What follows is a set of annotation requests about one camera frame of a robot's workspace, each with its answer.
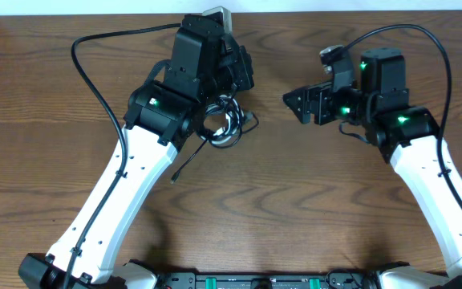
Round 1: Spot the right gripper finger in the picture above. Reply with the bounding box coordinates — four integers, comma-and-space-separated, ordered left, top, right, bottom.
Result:
292, 107, 311, 124
282, 87, 308, 111

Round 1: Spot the thin black USB cable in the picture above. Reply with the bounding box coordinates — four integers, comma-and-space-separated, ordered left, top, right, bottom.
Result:
169, 110, 260, 185

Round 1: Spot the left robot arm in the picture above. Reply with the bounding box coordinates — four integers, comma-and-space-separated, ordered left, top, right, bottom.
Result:
18, 7, 258, 288

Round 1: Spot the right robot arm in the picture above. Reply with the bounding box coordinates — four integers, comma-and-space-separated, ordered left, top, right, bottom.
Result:
282, 47, 462, 288

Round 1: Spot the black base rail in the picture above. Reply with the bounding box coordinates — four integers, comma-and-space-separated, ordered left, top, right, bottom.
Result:
153, 270, 379, 289

